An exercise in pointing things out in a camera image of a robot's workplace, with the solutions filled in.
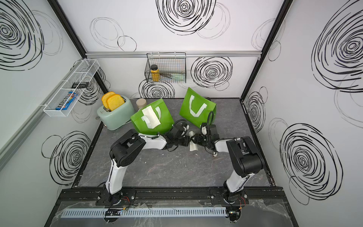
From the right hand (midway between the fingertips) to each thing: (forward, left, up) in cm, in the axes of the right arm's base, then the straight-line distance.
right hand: (194, 138), depth 94 cm
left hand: (-1, +2, -2) cm, 3 cm away
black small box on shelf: (+14, +64, +34) cm, 74 cm away
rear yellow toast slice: (+16, +59, +21) cm, 65 cm away
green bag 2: (+15, -1, +13) cm, 20 cm away
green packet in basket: (+26, +11, +32) cm, 42 cm away
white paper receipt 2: (-5, +1, 0) cm, 5 cm away
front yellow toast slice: (+17, +54, +18) cm, 59 cm away
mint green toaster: (+9, +51, +11) cm, 53 cm away
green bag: (+11, +21, +12) cm, 26 cm away
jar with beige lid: (+28, +42, +4) cm, 51 cm away
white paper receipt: (+6, +28, +14) cm, 32 cm away
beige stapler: (-11, -13, 0) cm, 17 cm away
